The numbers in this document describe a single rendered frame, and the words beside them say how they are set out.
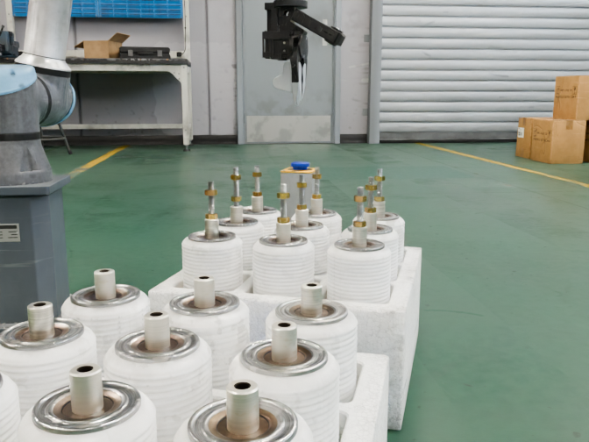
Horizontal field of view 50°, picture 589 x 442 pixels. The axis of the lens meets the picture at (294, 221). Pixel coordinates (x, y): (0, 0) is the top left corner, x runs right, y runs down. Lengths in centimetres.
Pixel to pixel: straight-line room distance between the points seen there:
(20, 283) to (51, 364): 77
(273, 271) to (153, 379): 43
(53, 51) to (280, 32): 49
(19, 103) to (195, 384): 89
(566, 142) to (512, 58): 215
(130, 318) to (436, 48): 593
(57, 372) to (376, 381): 31
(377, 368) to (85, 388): 34
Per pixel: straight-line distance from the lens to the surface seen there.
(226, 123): 620
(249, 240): 109
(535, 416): 106
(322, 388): 53
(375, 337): 91
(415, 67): 641
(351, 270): 92
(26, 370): 62
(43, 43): 148
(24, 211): 134
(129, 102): 625
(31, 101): 137
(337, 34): 132
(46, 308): 63
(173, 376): 56
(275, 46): 135
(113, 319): 71
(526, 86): 682
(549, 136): 475
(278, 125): 621
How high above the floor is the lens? 47
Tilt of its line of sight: 11 degrees down
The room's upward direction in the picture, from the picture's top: straight up
